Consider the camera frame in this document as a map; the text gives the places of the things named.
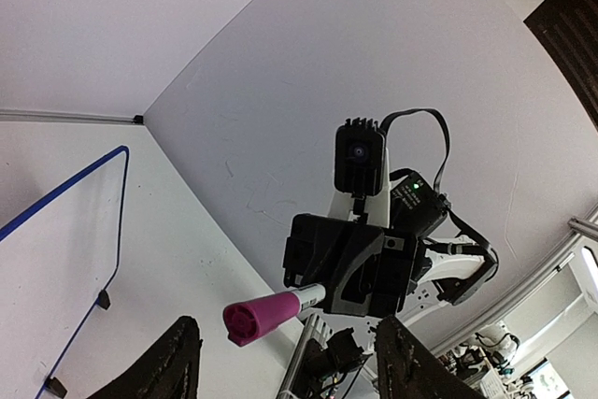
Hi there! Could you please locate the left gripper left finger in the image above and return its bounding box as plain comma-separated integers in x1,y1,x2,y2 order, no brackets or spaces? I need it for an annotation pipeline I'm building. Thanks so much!
92,316,202,399

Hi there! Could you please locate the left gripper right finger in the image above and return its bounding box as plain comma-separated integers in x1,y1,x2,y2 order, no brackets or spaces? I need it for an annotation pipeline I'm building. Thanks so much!
376,316,482,399

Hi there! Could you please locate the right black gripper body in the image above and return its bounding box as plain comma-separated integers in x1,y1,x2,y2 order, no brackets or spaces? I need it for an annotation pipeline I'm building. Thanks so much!
282,214,419,318

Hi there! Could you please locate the white marker pen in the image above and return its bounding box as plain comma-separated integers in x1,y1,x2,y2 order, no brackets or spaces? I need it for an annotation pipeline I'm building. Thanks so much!
222,282,328,348

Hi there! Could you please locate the magenta marker cap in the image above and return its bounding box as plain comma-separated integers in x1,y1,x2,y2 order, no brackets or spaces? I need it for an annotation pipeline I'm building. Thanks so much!
222,290,301,348

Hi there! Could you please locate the blue framed small whiteboard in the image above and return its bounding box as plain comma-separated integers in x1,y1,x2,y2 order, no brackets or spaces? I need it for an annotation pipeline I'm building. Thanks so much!
1,146,130,398

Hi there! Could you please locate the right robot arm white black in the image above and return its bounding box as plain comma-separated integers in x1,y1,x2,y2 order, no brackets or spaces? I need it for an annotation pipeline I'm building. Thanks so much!
282,168,499,318

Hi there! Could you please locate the right camera black cable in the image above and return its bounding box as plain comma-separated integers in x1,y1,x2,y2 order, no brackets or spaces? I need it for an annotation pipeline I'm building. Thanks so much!
378,107,500,278

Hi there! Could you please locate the black wire whiteboard stand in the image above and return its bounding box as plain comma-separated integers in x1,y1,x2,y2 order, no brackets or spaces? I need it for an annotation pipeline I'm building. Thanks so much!
45,290,112,395

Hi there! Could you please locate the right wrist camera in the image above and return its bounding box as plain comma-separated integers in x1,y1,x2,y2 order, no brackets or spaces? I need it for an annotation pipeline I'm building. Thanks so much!
330,117,392,227

